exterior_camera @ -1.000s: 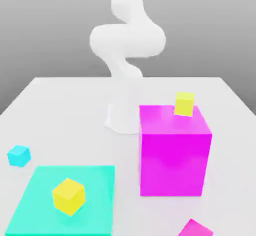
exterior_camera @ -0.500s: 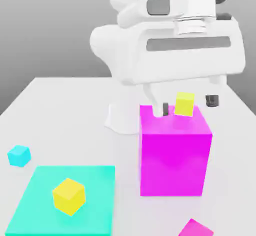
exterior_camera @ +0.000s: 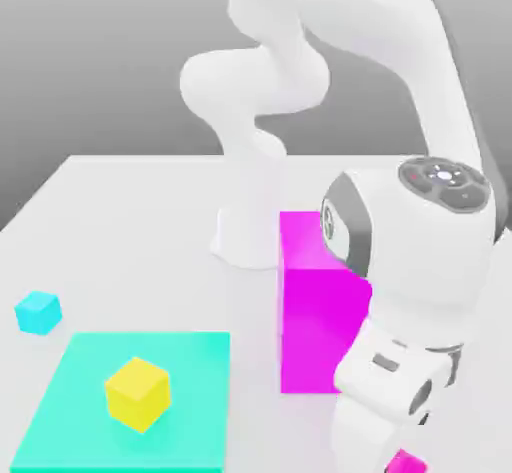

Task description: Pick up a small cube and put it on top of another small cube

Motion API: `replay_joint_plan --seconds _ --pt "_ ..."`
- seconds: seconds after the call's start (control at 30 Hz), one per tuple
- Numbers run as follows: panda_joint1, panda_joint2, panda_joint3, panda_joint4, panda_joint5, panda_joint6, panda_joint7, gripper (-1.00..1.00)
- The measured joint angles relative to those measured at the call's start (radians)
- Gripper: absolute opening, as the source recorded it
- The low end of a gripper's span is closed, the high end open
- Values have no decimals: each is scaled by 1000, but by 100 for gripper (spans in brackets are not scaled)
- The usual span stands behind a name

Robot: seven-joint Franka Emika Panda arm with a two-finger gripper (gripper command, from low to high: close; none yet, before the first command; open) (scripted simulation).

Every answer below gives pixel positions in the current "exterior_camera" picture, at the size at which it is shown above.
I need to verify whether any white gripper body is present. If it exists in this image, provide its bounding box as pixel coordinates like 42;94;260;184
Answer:
330;394;406;473

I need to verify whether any small magenta cube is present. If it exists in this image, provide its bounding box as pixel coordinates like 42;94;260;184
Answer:
384;447;428;473

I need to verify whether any small yellow cube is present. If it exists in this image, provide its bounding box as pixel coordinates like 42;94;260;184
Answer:
104;356;173;435

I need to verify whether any small cyan cube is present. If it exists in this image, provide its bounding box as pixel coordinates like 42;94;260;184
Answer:
13;290;64;337

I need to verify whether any large magenta box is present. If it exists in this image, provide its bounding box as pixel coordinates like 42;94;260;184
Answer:
278;210;374;395

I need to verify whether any large turquoise box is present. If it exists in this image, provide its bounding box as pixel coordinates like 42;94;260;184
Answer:
8;331;232;473

